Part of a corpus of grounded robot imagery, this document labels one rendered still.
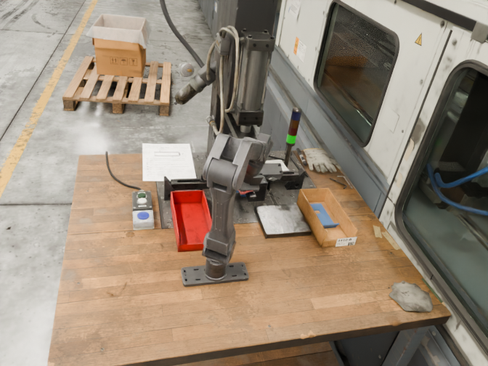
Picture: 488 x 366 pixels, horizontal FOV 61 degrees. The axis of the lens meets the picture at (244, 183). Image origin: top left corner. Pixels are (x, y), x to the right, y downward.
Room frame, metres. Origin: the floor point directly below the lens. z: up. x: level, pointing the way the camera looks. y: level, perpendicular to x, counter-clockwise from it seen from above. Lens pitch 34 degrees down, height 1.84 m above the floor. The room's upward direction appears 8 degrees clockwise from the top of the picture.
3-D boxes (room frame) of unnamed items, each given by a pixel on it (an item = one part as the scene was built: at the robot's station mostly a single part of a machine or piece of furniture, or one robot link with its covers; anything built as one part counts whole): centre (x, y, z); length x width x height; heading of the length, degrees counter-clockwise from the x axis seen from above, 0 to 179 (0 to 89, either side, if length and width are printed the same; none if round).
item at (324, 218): (1.23, -0.30, 0.92); 0.15 x 0.07 x 0.03; 19
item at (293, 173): (1.39, -0.14, 0.95); 0.15 x 0.03 x 0.10; 108
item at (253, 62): (1.30, 0.03, 1.37); 0.11 x 0.09 x 0.30; 108
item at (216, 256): (0.89, 0.05, 1.00); 0.09 x 0.06 x 0.06; 74
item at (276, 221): (1.18, -0.16, 0.91); 0.17 x 0.16 x 0.02; 108
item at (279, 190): (1.39, 0.02, 0.88); 0.65 x 0.50 x 0.03; 108
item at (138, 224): (1.06, 0.32, 0.90); 0.07 x 0.07 x 0.06; 18
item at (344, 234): (1.21, -0.32, 0.93); 0.25 x 0.13 x 0.08; 18
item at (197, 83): (1.53, 0.23, 1.25); 0.19 x 0.07 x 0.19; 108
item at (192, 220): (1.09, 0.16, 0.93); 0.25 x 0.12 x 0.06; 18
